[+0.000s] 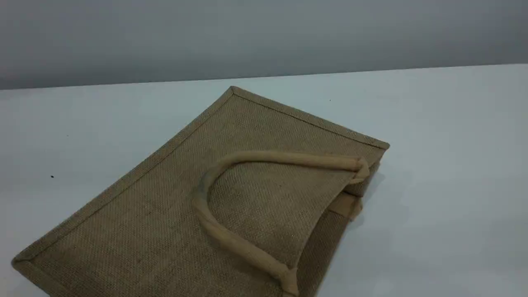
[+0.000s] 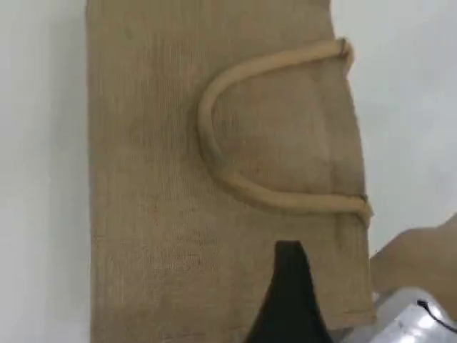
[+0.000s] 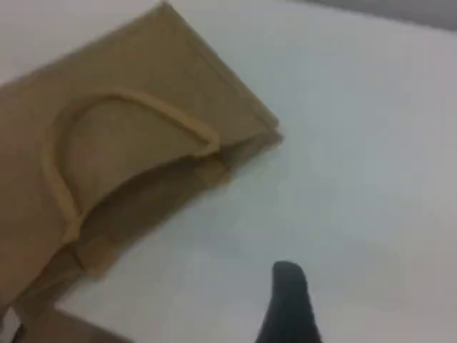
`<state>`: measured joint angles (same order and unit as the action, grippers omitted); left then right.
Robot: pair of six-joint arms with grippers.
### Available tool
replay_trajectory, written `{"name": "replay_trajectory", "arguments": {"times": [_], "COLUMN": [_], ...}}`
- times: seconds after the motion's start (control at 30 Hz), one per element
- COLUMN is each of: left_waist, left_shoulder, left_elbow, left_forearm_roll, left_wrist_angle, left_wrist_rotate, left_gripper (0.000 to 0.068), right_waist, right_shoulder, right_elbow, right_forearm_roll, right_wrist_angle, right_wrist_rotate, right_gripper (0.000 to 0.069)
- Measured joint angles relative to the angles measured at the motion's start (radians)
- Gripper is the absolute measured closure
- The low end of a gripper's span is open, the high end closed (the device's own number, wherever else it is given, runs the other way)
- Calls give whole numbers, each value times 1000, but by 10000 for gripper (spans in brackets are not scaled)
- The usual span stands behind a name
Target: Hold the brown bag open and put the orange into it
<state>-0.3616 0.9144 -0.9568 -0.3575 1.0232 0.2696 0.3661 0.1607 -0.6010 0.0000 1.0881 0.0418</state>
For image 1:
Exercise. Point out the brown jute tote bag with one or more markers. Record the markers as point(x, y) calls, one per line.
point(214, 198)

